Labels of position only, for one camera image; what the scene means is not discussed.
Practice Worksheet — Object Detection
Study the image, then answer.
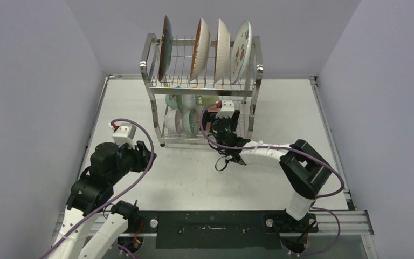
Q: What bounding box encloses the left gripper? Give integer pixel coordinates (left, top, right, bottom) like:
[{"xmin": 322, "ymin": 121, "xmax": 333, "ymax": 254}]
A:
[{"xmin": 109, "ymin": 139, "xmax": 156, "ymax": 183}]

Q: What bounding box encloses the stainless steel dish rack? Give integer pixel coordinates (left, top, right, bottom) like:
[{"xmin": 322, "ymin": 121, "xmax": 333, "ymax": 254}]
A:
[{"xmin": 140, "ymin": 33, "xmax": 264, "ymax": 147}]

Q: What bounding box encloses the brown rim flower plate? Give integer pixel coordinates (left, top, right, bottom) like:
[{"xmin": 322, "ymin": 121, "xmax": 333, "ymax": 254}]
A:
[{"xmin": 214, "ymin": 19, "xmax": 231, "ymax": 83}]

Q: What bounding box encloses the strawberry pattern top plate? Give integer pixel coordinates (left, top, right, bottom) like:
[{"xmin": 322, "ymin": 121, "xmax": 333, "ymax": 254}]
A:
[{"xmin": 229, "ymin": 21, "xmax": 252, "ymax": 84}]

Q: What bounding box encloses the dark bottom plate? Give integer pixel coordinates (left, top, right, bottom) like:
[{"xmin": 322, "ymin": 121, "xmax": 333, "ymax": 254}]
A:
[{"xmin": 158, "ymin": 15, "xmax": 173, "ymax": 82}]

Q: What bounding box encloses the green handled cream mug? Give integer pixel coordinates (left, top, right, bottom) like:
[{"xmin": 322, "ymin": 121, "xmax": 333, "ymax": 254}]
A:
[{"xmin": 196, "ymin": 95, "xmax": 221, "ymax": 107}]

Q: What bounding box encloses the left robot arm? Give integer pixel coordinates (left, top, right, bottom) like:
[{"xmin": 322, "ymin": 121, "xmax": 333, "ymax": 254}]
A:
[{"xmin": 44, "ymin": 141, "xmax": 157, "ymax": 258}]

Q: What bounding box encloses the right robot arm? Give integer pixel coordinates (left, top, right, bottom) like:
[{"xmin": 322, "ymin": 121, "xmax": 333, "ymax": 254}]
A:
[{"xmin": 200, "ymin": 108, "xmax": 336, "ymax": 256}]

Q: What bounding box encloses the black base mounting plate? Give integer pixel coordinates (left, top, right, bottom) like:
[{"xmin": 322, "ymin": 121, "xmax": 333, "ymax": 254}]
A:
[{"xmin": 118, "ymin": 210, "xmax": 319, "ymax": 251}]

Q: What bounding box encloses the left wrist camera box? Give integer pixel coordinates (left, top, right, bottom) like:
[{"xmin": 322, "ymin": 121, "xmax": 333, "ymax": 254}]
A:
[{"xmin": 112, "ymin": 122, "xmax": 137, "ymax": 149}]

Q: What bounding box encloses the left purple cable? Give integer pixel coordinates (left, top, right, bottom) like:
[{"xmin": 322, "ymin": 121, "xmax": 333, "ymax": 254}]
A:
[{"xmin": 39, "ymin": 118, "xmax": 157, "ymax": 259}]

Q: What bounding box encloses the purple cable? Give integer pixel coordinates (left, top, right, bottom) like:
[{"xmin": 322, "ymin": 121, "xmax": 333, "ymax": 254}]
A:
[
  {"xmin": 39, "ymin": 118, "xmax": 157, "ymax": 259},
  {"xmin": 198, "ymin": 103, "xmax": 346, "ymax": 257}
]

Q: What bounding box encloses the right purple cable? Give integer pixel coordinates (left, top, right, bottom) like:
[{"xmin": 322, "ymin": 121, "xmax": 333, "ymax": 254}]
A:
[{"xmin": 198, "ymin": 103, "xmax": 346, "ymax": 257}]

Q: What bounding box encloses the aluminium right side rail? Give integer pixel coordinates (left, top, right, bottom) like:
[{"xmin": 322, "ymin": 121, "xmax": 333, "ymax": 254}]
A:
[{"xmin": 308, "ymin": 76, "xmax": 357, "ymax": 210}]

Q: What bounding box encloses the aluminium rail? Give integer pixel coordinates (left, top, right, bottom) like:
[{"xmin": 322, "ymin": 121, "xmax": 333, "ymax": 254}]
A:
[
  {"xmin": 308, "ymin": 76, "xmax": 357, "ymax": 210},
  {"xmin": 55, "ymin": 210, "xmax": 375, "ymax": 237}
]

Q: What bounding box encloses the aluminium front rail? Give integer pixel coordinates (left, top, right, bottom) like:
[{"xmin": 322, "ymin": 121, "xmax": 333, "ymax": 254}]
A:
[{"xmin": 55, "ymin": 210, "xmax": 375, "ymax": 237}]

